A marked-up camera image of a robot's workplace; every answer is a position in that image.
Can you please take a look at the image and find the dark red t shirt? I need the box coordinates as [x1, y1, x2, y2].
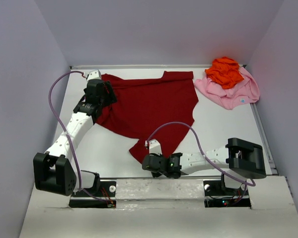
[96, 71, 199, 162]

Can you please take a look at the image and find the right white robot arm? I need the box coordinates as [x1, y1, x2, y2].
[142, 138, 267, 189]

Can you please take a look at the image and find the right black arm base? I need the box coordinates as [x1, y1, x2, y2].
[203, 180, 251, 208]

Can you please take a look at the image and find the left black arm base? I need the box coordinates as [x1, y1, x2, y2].
[69, 180, 117, 209]

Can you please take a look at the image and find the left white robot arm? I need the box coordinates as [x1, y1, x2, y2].
[33, 79, 117, 196]

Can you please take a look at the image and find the pink t shirt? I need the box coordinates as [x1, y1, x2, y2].
[194, 67, 260, 110]

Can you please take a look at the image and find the orange t shirt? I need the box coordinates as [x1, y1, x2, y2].
[205, 57, 244, 89]

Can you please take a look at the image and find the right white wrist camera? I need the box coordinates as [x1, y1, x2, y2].
[145, 139, 162, 156]

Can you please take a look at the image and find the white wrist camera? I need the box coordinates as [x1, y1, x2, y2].
[83, 69, 102, 81]
[145, 139, 162, 156]

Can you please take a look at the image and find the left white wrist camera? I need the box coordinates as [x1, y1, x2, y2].
[83, 69, 102, 81]

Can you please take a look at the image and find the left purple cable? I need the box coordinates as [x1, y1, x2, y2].
[48, 70, 115, 208]

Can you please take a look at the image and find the purple cable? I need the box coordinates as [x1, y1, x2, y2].
[148, 121, 256, 205]
[48, 70, 115, 208]

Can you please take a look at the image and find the front metal rail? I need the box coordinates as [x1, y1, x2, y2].
[100, 176, 221, 180]

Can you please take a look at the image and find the metal rail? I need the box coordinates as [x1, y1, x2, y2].
[100, 176, 221, 180]
[251, 103, 279, 176]

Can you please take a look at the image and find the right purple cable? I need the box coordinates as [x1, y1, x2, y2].
[148, 121, 256, 205]

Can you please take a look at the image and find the right side metal rail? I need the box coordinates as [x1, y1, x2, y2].
[251, 103, 279, 176]

